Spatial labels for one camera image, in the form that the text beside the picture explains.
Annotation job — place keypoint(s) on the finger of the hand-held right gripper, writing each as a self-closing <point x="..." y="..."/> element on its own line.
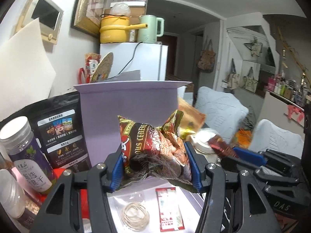
<point x="237" y="163"/>
<point x="250" y="156"/>

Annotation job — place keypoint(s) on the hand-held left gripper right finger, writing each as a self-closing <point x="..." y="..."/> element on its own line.
<point x="194" y="170"/>

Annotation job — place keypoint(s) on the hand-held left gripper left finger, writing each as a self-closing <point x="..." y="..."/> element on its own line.
<point x="116" y="172"/>

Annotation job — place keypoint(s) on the dark red foil packet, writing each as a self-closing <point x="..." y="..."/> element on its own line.
<point x="222" y="146"/>

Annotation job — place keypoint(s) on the brown cereal packet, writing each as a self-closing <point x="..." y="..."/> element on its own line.
<point x="150" y="145"/>

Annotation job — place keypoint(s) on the red white sachet packet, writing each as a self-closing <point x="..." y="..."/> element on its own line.
<point x="170" y="208"/>

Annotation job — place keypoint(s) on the lavender gift box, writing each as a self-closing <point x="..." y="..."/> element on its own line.
<point x="131" y="116"/>

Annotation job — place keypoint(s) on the large leaf pattern chair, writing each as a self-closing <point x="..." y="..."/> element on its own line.
<point x="277" y="136"/>

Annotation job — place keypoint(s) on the red canister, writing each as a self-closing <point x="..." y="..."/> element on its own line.
<point x="83" y="203"/>

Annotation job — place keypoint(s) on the orange snack bag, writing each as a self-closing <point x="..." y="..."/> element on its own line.
<point x="190" y="116"/>

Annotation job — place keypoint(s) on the small leaf pattern chair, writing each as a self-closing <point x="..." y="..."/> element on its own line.
<point x="218" y="109"/>

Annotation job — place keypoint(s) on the pink ribbon bow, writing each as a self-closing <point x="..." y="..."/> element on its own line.
<point x="295" y="112"/>

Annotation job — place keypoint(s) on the black coffee pouch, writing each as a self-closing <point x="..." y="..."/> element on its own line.
<point x="60" y="131"/>

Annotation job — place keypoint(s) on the white cardboard box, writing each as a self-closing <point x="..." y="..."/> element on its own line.
<point x="185" y="92"/>

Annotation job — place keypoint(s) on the row of cosmetic bottles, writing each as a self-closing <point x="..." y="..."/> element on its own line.
<point x="289" y="87"/>

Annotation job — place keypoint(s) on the cream tote bag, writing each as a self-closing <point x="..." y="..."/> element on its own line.
<point x="233" y="77"/>

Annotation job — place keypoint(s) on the purple label dried fruit jar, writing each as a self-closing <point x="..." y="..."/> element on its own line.
<point x="29" y="160"/>

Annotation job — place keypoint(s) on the round woven cork trivet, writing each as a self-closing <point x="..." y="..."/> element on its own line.
<point x="103" y="68"/>

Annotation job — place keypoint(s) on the brown tote bag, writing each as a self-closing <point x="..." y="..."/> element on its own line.
<point x="206" y="58"/>

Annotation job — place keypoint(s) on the red striped snack packet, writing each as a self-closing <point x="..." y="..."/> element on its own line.
<point x="92" y="65"/>

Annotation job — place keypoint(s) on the brown wooden door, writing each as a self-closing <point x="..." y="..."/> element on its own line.
<point x="179" y="55"/>

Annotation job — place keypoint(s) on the white fridge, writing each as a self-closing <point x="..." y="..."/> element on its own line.
<point x="145" y="60"/>

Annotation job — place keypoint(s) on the white foam board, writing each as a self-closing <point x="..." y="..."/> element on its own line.
<point x="24" y="72"/>

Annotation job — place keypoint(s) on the yellow cooking pot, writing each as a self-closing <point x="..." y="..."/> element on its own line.
<point x="114" y="30"/>

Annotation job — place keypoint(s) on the green electric kettle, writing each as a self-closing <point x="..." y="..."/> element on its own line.
<point x="148" y="29"/>

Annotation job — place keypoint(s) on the clear plastic bag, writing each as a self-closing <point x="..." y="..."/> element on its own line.
<point x="120" y="9"/>

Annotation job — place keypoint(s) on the gold framed picture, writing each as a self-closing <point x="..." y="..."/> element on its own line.
<point x="90" y="4"/>

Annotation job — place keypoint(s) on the beige wall intercom panel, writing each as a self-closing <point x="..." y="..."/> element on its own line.
<point x="43" y="17"/>

